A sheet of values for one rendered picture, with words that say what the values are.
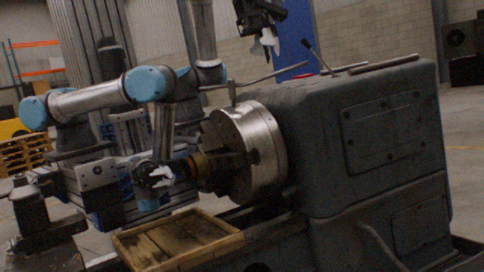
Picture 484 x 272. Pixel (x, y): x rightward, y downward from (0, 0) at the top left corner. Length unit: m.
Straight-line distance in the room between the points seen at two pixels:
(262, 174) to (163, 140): 0.47
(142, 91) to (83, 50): 0.62
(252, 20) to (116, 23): 0.86
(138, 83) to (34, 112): 0.39
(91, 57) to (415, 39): 10.64
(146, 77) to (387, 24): 11.20
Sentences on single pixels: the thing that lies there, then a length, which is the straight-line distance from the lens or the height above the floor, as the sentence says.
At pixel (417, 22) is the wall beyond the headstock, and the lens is 12.04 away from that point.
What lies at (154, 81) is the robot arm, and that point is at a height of 1.35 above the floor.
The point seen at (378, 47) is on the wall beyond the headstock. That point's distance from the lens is 12.54.
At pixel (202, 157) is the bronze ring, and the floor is 1.11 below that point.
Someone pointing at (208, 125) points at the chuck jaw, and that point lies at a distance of 1.38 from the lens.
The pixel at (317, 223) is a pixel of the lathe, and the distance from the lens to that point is 1.32.
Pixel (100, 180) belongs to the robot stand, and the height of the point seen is 1.05.
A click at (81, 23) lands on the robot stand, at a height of 1.65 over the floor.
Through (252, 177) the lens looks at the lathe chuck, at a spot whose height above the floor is 1.03.
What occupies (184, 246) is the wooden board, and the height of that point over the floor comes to 0.89.
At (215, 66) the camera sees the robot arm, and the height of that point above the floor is 1.37.
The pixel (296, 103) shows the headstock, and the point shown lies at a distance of 1.24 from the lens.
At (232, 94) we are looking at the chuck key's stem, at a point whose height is 1.27.
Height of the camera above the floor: 1.35
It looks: 9 degrees down
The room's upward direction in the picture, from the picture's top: 11 degrees counter-clockwise
